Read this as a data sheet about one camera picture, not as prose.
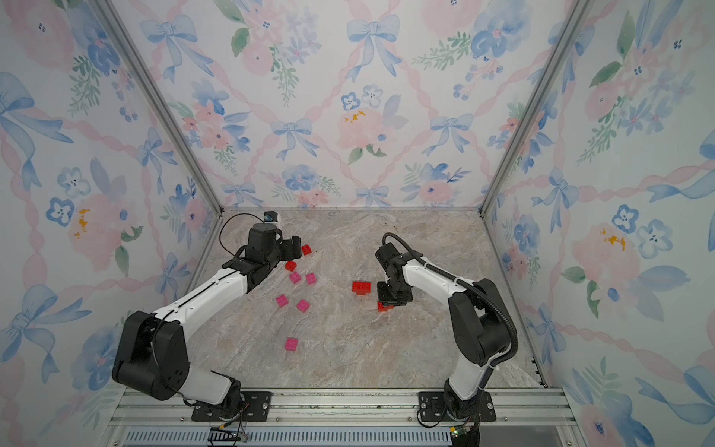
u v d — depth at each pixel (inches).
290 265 39.5
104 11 26.9
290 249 31.3
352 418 28.9
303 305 36.2
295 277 38.4
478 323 18.5
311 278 38.4
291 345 33.0
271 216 30.1
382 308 35.4
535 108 34.0
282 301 36.4
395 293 30.3
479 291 18.9
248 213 27.9
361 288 36.4
